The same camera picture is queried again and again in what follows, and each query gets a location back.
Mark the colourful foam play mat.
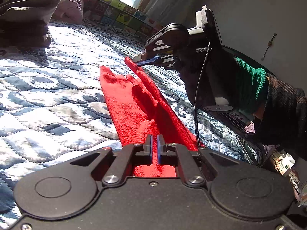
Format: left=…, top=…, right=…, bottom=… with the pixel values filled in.
left=82, top=0, right=164, bottom=39

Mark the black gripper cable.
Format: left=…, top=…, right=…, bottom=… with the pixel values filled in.
left=193, top=40, right=212, bottom=149

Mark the black headboard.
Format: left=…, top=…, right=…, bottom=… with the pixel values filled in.
left=222, top=45, right=275, bottom=75

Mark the blue patterned quilt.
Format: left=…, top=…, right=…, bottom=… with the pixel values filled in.
left=0, top=19, right=262, bottom=228

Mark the grey folded clothes pile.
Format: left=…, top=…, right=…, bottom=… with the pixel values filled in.
left=1, top=0, right=60, bottom=48

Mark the red knit sweater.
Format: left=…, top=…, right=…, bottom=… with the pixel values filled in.
left=99, top=57, right=197, bottom=177

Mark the wall hanging charm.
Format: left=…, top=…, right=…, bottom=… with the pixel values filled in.
left=261, top=33, right=277, bottom=61

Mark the purple pillow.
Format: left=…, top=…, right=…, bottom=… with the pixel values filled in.
left=52, top=0, right=84, bottom=24

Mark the folded children's clothes stack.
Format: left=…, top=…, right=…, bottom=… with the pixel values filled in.
left=270, top=150, right=306, bottom=208

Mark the black gloved right hand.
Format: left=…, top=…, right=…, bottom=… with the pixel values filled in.
left=174, top=47, right=268, bottom=114

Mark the grey curtain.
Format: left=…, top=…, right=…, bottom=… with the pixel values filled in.
left=144, top=0, right=195, bottom=25

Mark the dark sleeved right forearm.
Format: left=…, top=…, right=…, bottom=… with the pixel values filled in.
left=256, top=74, right=306, bottom=159

